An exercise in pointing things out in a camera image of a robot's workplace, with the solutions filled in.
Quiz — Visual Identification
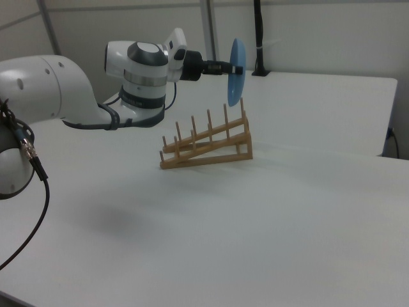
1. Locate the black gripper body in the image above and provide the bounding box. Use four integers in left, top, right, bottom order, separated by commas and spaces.
181, 49, 225, 83

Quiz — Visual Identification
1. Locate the blue round plate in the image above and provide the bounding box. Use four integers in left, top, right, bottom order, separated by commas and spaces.
226, 38, 247, 107

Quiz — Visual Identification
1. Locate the wooden plate rack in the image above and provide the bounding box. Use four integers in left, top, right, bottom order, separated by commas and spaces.
158, 97, 254, 170

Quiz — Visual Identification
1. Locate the black pole with base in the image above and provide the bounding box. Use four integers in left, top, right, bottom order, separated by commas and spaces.
251, 0, 271, 77

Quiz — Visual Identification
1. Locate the grey partition frame post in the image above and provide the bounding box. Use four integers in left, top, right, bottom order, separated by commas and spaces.
200, 0, 222, 67
37, 0, 62, 56

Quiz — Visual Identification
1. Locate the black wall power cable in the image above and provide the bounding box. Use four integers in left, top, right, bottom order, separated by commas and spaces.
390, 127, 401, 159

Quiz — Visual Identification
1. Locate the black cable with metal connector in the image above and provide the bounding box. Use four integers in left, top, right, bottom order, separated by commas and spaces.
0, 98, 51, 270

